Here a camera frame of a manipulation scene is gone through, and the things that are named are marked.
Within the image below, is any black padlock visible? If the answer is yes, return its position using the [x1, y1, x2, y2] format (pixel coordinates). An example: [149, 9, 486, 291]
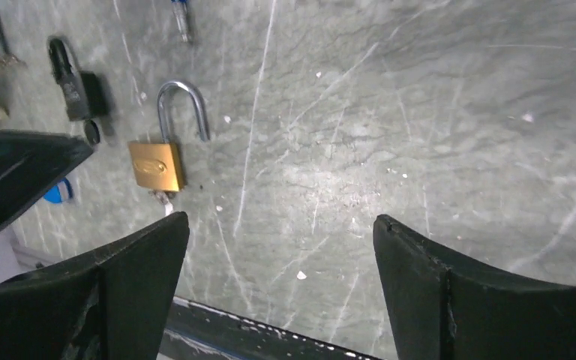
[47, 37, 109, 122]

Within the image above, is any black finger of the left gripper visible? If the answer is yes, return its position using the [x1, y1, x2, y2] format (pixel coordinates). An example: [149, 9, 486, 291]
[0, 130, 94, 232]

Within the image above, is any blue white round object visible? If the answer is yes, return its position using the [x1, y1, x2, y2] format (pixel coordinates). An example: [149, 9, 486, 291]
[43, 178, 74, 204]

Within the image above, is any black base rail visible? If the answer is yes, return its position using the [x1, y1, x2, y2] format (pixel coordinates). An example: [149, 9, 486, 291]
[158, 296, 373, 360]

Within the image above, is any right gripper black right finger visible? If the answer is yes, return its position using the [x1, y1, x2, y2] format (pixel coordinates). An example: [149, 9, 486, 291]
[373, 214, 576, 359]

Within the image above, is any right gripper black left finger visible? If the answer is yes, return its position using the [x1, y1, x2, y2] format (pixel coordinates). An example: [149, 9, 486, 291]
[0, 211, 190, 359]

